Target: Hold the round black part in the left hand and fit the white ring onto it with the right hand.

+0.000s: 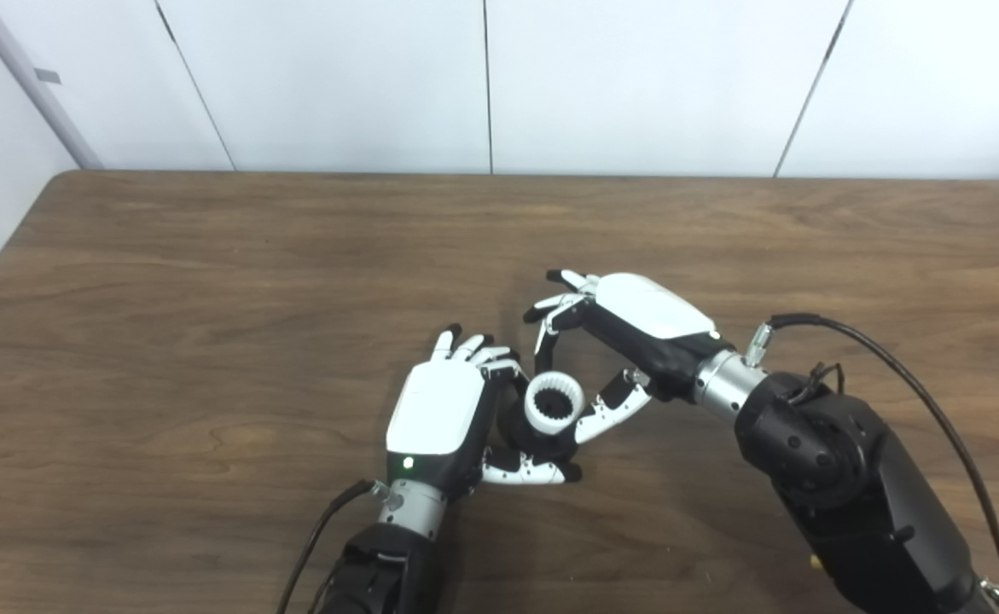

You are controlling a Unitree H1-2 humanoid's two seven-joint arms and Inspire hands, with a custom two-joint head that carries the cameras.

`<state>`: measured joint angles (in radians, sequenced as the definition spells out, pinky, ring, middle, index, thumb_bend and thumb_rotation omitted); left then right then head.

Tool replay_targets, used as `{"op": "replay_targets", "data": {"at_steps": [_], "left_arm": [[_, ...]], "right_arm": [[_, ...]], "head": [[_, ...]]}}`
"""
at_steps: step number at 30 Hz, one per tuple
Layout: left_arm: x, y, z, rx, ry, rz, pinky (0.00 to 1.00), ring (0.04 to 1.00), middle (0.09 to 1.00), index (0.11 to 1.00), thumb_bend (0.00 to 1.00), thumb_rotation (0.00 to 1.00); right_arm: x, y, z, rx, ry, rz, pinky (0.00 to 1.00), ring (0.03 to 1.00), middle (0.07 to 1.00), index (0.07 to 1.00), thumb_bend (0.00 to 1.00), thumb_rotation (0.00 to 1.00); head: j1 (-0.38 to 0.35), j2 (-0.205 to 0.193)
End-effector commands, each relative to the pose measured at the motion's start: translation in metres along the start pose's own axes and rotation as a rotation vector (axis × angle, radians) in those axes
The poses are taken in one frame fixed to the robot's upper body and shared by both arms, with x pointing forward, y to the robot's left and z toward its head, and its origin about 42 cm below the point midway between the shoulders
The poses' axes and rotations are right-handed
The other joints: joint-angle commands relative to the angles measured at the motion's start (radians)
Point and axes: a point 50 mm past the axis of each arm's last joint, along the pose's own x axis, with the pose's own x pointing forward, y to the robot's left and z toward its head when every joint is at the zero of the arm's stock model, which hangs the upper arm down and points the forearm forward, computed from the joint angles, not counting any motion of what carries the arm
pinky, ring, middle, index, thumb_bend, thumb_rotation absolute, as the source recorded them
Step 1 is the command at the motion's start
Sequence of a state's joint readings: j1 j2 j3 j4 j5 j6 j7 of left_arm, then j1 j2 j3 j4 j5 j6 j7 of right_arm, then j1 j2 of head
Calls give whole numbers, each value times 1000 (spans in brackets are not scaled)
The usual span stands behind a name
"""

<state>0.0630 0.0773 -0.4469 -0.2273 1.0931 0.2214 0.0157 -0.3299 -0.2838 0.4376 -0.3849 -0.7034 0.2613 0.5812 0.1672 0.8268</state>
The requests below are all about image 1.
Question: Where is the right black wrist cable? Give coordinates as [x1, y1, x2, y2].
[741, 312, 999, 614]

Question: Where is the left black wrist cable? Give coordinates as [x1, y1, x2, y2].
[275, 478, 394, 614]

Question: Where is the round black part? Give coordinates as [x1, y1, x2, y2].
[496, 379, 582, 463]

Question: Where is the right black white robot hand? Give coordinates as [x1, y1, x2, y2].
[523, 269, 735, 444]

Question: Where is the gray wall corner post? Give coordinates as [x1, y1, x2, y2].
[0, 0, 105, 171]

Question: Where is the white ring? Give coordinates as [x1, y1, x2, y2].
[522, 372, 587, 438]

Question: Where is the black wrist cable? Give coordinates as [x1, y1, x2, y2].
[741, 312, 999, 614]
[275, 478, 394, 614]

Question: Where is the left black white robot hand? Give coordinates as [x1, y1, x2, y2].
[386, 323, 584, 501]

